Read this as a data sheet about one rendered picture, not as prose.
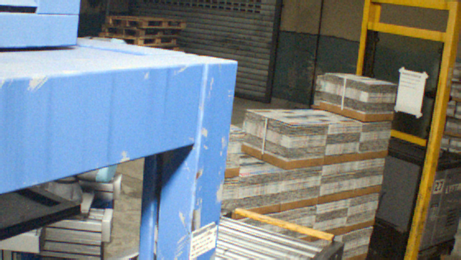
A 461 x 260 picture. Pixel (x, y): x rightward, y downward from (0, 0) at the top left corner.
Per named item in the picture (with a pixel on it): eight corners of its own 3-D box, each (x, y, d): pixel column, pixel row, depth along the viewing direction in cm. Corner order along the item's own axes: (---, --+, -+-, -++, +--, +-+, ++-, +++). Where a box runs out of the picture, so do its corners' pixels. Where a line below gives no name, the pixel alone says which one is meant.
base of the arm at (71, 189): (42, 203, 212) (42, 179, 210) (49, 191, 227) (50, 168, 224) (80, 207, 214) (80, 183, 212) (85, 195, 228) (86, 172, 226)
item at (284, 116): (244, 111, 319) (245, 109, 319) (283, 109, 337) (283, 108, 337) (291, 126, 291) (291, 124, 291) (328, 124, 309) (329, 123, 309)
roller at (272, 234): (221, 225, 234) (222, 214, 233) (327, 257, 212) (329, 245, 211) (214, 228, 230) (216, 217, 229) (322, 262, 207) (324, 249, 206)
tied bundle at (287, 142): (239, 151, 324) (244, 110, 319) (277, 148, 342) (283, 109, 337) (284, 170, 295) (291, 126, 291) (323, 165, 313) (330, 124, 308)
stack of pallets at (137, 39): (137, 86, 1052) (144, 16, 1025) (180, 95, 1013) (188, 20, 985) (91, 93, 935) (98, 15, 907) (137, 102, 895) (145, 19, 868)
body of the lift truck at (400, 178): (342, 239, 431) (360, 138, 414) (385, 227, 464) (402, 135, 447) (413, 273, 378) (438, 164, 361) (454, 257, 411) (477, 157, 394)
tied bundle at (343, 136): (277, 148, 342) (282, 109, 337) (312, 145, 360) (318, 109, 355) (323, 165, 313) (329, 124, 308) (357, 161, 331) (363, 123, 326)
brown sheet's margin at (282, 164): (239, 150, 324) (239, 142, 323) (277, 146, 342) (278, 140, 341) (285, 169, 295) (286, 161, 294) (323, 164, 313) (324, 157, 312)
